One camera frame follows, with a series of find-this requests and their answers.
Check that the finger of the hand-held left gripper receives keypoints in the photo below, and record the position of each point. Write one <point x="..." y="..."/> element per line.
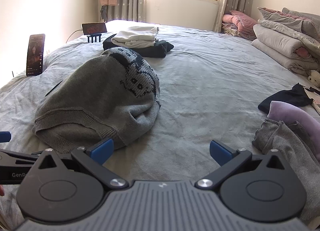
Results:
<point x="5" y="137"/>
<point x="15" y="156"/>

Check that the grey pillow with pink trim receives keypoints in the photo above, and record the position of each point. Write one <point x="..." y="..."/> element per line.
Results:
<point x="287" y="18"/>

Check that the pink pillows pile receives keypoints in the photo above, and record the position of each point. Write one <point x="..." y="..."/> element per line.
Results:
<point x="240" y="18"/>

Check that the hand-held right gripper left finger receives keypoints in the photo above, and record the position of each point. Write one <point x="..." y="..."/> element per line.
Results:
<point x="102" y="150"/>

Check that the black garment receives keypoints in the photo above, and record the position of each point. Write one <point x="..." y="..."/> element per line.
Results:
<point x="285" y="97"/>

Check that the sideways smartphone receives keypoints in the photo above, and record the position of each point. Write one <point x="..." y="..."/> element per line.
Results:
<point x="95" y="28"/>

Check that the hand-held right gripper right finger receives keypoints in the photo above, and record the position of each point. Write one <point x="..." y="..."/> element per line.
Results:
<point x="220" y="151"/>

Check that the folded white garment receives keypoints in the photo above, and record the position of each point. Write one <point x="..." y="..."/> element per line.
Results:
<point x="135" y="37"/>

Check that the white plush toy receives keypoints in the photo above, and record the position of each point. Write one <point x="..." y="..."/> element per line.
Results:
<point x="313" y="78"/>

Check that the folded light grey quilt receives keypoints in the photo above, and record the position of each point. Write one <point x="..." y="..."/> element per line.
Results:
<point x="275" y="43"/>

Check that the upright smartphone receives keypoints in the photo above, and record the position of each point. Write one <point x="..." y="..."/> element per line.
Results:
<point x="35" y="53"/>

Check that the blue chair-shaped phone stand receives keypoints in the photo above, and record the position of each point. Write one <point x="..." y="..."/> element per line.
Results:
<point x="93" y="38"/>

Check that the person's left hand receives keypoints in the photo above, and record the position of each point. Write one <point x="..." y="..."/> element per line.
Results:
<point x="1" y="191"/>

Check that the purple garment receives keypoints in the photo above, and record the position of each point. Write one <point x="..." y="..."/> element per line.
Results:
<point x="295" y="116"/>

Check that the striped folded blanket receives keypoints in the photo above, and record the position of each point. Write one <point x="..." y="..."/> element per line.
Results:
<point x="240" y="35"/>

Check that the folded dark garment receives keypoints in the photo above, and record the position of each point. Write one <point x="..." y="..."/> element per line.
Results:
<point x="155" y="50"/>

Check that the grey patterned knit sweater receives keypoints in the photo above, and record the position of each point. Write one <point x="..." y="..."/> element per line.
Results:
<point x="95" y="96"/>

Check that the crumpled grey garment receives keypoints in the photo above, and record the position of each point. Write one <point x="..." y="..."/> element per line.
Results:
<point x="287" y="143"/>

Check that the bed with grey sheet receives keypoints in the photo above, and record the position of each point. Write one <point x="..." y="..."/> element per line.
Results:
<point x="212" y="83"/>

